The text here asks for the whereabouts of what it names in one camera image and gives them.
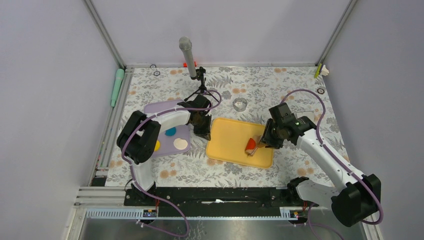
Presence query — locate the red dough ball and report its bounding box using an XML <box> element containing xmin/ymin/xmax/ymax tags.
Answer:
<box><xmin>245</xmin><ymin>138</ymin><xmax>257</xmax><ymax>151</ymax></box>

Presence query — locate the yellow tray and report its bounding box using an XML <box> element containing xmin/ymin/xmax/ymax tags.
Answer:
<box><xmin>205</xmin><ymin>117</ymin><xmax>274</xmax><ymax>169</ymax></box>

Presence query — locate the wooden dough roller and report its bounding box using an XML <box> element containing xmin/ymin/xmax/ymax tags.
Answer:
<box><xmin>244</xmin><ymin>135</ymin><xmax>266</xmax><ymax>156</ymax></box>

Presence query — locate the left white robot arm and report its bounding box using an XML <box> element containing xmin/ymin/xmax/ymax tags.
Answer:
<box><xmin>116</xmin><ymin>94</ymin><xmax>214</xmax><ymax>206</ymax></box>

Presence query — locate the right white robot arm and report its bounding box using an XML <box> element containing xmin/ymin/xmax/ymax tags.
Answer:
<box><xmin>260</xmin><ymin>103</ymin><xmax>382</xmax><ymax>227</ymax></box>

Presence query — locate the metal dough scraper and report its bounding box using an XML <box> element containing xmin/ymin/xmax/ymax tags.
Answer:
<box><xmin>295</xmin><ymin>111</ymin><xmax>315</xmax><ymax>123</ymax></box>

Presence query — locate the flat white dough disc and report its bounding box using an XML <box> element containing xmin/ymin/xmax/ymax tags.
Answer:
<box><xmin>173</xmin><ymin>138</ymin><xmax>189</xmax><ymax>150</ymax></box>

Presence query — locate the flat blue dough disc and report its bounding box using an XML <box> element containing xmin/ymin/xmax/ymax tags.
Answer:
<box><xmin>165</xmin><ymin>127</ymin><xmax>177</xmax><ymax>137</ymax></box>

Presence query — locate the flat yellow dough disc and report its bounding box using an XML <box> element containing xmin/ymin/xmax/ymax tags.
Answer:
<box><xmin>154</xmin><ymin>140</ymin><xmax>161</xmax><ymax>152</ymax></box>

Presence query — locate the purple tray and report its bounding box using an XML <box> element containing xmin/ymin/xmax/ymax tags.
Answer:
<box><xmin>143</xmin><ymin>99</ymin><xmax>191</xmax><ymax>158</ymax></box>

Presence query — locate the black mini tripod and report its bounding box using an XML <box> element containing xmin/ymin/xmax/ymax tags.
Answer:
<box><xmin>184</xmin><ymin>66</ymin><xmax>218</xmax><ymax>102</ymax></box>

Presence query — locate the white corner clip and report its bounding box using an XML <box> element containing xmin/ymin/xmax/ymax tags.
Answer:
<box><xmin>314</xmin><ymin>63</ymin><xmax>330</xmax><ymax>78</ymax></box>

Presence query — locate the grey microphone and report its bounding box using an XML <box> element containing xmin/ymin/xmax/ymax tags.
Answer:
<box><xmin>178</xmin><ymin>36</ymin><xmax>197</xmax><ymax>80</ymax></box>

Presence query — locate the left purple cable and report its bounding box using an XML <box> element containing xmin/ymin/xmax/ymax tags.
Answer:
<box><xmin>121</xmin><ymin>90</ymin><xmax>223</xmax><ymax>239</ymax></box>

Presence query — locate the purple cable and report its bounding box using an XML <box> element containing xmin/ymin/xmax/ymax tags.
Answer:
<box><xmin>279</xmin><ymin>88</ymin><xmax>385</xmax><ymax>240</ymax></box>
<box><xmin>121</xmin><ymin>90</ymin><xmax>223</xmax><ymax>239</ymax></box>

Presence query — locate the round metal cutter ring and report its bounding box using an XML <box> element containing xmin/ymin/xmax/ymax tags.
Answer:
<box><xmin>232</xmin><ymin>97</ymin><xmax>248</xmax><ymax>113</ymax></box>

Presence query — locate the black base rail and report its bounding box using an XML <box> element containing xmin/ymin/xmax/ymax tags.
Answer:
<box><xmin>123</xmin><ymin>186</ymin><xmax>311</xmax><ymax>218</ymax></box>

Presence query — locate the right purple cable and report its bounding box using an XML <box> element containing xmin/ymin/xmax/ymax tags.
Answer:
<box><xmin>279</xmin><ymin>88</ymin><xmax>385</xmax><ymax>240</ymax></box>

